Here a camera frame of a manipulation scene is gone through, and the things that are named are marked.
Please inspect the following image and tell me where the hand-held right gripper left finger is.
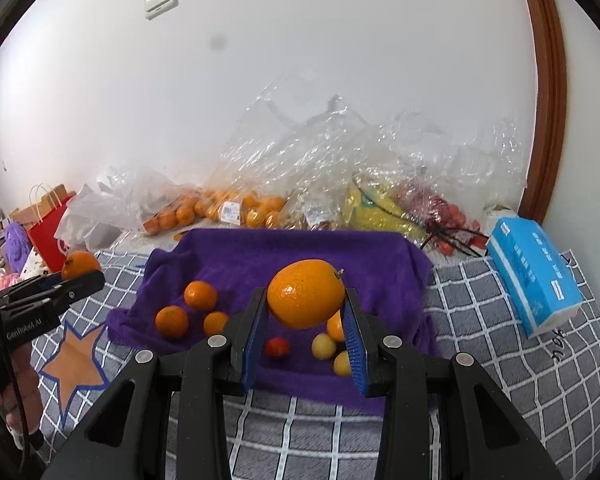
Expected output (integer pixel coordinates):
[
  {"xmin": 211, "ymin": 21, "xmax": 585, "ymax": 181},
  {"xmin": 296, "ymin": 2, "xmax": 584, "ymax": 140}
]
[{"xmin": 42, "ymin": 287, "xmax": 268, "ymax": 480}]

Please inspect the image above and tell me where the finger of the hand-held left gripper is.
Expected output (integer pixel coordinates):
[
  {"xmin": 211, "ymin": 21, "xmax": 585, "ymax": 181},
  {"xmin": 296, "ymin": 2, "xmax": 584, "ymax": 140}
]
[
  {"xmin": 2, "ymin": 270, "xmax": 106, "ymax": 322},
  {"xmin": 0, "ymin": 271, "xmax": 67, "ymax": 304}
]

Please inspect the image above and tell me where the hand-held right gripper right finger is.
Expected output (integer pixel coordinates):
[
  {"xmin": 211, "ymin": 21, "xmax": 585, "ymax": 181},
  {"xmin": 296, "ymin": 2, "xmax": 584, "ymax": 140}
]
[{"xmin": 343, "ymin": 287, "xmax": 563, "ymax": 480}]

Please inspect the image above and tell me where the orange mandarin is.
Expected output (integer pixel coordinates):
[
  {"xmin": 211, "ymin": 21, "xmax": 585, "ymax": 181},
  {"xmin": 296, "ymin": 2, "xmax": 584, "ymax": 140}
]
[
  {"xmin": 61, "ymin": 251, "xmax": 103, "ymax": 281},
  {"xmin": 184, "ymin": 280, "xmax": 219, "ymax": 311},
  {"xmin": 154, "ymin": 305, "xmax": 190, "ymax": 339}
]

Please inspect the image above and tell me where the large orange with stem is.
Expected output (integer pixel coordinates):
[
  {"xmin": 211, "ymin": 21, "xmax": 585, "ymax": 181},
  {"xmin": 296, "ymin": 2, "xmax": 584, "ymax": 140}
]
[{"xmin": 266, "ymin": 259, "xmax": 347, "ymax": 331}]

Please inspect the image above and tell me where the purple towel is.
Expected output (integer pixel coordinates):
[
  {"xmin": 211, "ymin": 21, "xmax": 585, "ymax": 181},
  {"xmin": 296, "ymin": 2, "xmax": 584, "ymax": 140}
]
[{"xmin": 105, "ymin": 227, "xmax": 438, "ymax": 416}]

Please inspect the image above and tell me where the person's left hand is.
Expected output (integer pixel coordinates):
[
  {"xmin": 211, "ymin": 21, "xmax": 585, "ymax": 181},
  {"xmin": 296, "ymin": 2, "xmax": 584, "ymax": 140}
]
[{"xmin": 0, "ymin": 349, "xmax": 43, "ymax": 441}]

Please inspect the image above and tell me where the red paper bag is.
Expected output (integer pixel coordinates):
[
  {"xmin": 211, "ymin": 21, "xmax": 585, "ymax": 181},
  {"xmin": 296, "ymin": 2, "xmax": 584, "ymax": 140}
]
[{"xmin": 27, "ymin": 192, "xmax": 79, "ymax": 273}]

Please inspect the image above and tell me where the brown paper bag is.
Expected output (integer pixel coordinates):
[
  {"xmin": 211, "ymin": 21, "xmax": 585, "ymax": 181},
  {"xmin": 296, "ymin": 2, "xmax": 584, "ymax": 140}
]
[{"xmin": 10, "ymin": 184, "xmax": 68, "ymax": 226}]

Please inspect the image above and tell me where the white plastic bag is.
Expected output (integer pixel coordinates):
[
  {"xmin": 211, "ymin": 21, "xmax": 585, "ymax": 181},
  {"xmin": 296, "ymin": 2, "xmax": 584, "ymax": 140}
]
[{"xmin": 55, "ymin": 182, "xmax": 126, "ymax": 251}]

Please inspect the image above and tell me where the grey checked mat with stars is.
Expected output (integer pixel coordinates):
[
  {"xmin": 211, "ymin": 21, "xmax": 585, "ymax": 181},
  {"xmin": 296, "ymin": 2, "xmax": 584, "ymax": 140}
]
[{"xmin": 30, "ymin": 247, "xmax": 600, "ymax": 480}]

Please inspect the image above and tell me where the clear bag of mandarins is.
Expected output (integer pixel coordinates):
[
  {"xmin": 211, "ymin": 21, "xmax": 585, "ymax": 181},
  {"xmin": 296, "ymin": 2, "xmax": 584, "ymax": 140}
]
[{"xmin": 97, "ymin": 166, "xmax": 206, "ymax": 237}]

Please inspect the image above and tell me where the clear bag of small oranges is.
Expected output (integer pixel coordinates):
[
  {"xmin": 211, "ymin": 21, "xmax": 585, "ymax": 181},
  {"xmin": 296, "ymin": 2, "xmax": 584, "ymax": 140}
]
[{"xmin": 200, "ymin": 80, "xmax": 301, "ymax": 231}]

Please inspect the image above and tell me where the clear bag of brown fruit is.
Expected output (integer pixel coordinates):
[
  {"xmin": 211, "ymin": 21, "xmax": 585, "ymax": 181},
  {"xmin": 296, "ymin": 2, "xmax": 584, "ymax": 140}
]
[{"xmin": 285, "ymin": 110, "xmax": 356, "ymax": 231}]

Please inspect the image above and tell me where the clear bag of bananas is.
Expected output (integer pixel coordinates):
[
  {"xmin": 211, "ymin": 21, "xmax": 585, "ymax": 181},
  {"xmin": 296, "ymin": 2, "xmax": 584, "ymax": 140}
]
[{"xmin": 347, "ymin": 110, "xmax": 431, "ymax": 241}]

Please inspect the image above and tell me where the clear bag of cherry tomatoes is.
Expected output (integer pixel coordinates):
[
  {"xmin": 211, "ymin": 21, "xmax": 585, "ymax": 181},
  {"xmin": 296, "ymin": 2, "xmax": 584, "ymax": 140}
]
[{"xmin": 395, "ymin": 115, "xmax": 528, "ymax": 256}]

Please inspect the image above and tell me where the blue tissue pack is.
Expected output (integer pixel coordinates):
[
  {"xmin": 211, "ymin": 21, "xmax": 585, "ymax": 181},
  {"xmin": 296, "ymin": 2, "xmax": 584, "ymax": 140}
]
[{"xmin": 485, "ymin": 215, "xmax": 583, "ymax": 338}]

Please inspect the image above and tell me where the brown wooden door frame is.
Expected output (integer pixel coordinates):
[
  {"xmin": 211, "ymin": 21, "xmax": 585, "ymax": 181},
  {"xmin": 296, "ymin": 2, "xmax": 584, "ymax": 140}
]
[{"xmin": 514, "ymin": 0, "xmax": 569, "ymax": 224}]

